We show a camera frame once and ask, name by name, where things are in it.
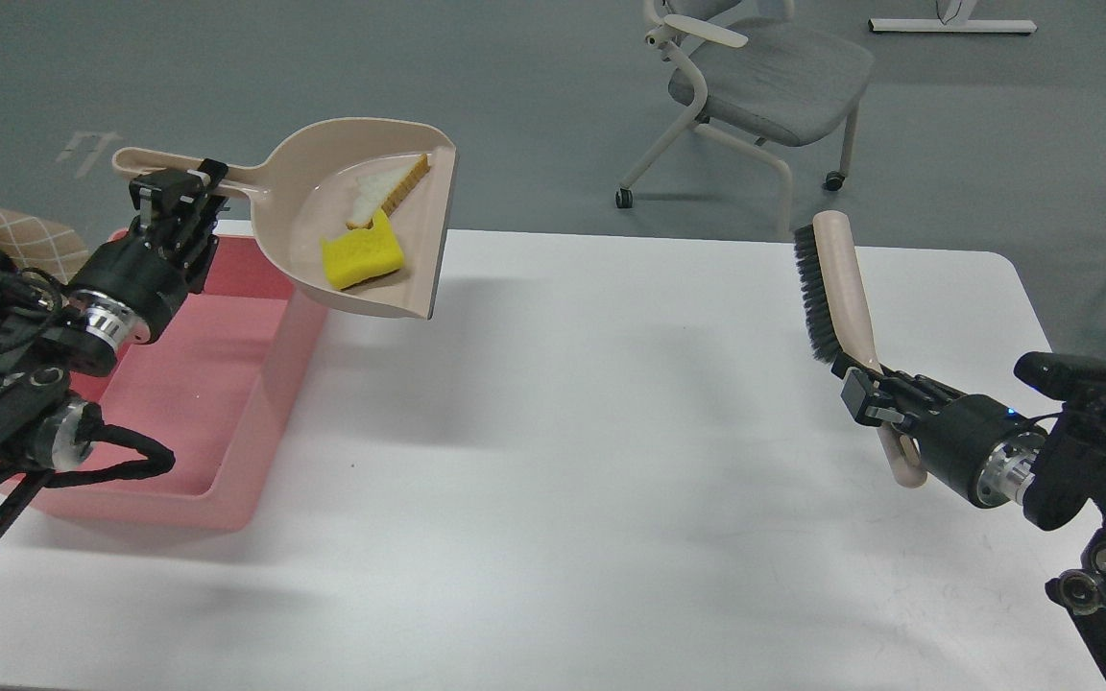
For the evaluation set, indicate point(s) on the toast bread slice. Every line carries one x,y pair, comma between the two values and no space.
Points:
383,191

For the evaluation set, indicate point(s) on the brown checkered cloth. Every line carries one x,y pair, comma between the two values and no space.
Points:
33,242

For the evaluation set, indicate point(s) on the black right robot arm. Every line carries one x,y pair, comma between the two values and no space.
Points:
1070,473

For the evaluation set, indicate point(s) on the beige plastic dustpan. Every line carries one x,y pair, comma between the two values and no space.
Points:
320,181

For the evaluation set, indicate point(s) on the pink plastic bin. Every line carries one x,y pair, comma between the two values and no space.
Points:
217,389

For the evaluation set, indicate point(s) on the yellow sponge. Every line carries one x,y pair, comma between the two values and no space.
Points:
362,253

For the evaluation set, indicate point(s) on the grey office chair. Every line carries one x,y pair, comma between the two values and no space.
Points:
756,81

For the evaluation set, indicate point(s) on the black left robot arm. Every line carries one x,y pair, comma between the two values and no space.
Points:
50,436

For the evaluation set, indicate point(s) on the white desk base foot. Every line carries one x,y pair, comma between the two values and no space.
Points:
953,18

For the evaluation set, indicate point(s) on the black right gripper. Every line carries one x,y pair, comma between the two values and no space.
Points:
978,447

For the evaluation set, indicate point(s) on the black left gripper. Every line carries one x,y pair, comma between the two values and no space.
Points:
129,290

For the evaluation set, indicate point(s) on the beige hand brush black bristles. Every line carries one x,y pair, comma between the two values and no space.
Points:
838,320

